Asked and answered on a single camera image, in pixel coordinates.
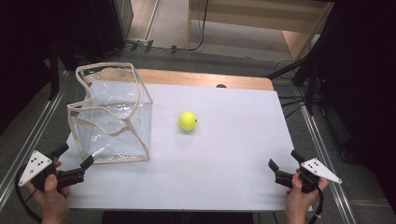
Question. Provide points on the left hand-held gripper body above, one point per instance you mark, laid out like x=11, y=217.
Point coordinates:
x=35, y=166

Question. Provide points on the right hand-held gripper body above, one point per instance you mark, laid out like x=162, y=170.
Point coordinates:
x=319, y=170

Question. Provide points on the clear plastic bag beige trim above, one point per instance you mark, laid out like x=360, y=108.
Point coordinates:
x=115, y=124

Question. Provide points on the yellow ball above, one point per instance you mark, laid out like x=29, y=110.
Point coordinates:
x=188, y=121

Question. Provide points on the person's left hand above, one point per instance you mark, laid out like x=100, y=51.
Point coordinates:
x=51, y=194

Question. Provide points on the person's right hand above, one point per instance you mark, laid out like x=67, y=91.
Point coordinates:
x=299, y=197

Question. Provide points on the white table cover sheet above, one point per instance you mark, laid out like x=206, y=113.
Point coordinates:
x=224, y=155

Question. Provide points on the black tripod stand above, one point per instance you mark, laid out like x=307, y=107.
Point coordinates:
x=306, y=81

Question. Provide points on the small dark round object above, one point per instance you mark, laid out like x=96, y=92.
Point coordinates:
x=221, y=86

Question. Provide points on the wooden table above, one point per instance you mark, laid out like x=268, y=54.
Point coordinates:
x=193, y=78

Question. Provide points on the dark cabinet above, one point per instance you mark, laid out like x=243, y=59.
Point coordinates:
x=106, y=28

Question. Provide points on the light wooden furniture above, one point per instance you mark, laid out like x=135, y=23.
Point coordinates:
x=264, y=18

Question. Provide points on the metal floor rail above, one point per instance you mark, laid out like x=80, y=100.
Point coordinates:
x=327, y=161
x=28, y=143

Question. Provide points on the black stand post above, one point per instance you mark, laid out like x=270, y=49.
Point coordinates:
x=54, y=74

